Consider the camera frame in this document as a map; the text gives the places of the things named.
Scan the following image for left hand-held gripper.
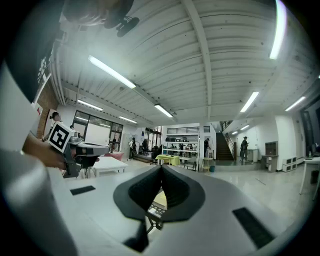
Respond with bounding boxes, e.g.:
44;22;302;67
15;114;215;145
47;121;110;179

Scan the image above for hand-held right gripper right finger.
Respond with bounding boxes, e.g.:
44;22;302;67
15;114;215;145
149;164;300;256

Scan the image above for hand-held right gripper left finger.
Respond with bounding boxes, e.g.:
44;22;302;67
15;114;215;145
47;164;163;256

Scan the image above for person's left forearm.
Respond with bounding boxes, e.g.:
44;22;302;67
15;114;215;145
22;131;67;171

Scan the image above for white table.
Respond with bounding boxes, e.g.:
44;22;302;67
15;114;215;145
91;156;129;177

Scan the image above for large black-framed window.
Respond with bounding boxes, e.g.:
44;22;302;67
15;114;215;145
73;109;124;151

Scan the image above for pink chair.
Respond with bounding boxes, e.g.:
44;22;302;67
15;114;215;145
103;152;125;162

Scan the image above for yellow board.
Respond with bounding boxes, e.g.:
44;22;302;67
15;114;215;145
151;189;168;211

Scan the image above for small wooden stool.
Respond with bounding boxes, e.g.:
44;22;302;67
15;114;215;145
201;157;214;173

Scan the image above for yellow table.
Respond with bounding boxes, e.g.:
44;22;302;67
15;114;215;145
155;154;181;167

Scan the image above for dark staircase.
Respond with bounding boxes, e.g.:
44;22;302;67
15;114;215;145
215;131;237;161

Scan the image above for ceiling tube lights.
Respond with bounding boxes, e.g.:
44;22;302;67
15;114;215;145
76;0;307;124

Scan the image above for white shelving unit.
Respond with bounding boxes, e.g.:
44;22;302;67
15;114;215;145
161;133;201;171

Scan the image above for grey cabinet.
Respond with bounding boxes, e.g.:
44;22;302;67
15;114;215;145
260;140;279;172

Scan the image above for white drawer unit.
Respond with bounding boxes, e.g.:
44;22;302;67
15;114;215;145
282;156;298;173

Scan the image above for white desk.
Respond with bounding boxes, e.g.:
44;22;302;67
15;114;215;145
298;156;320;201

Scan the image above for person's black t-shirt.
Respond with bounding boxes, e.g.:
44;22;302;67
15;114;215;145
4;0;65;104

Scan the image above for black head-mounted camera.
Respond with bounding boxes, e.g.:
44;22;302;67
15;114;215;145
103;0;141;38

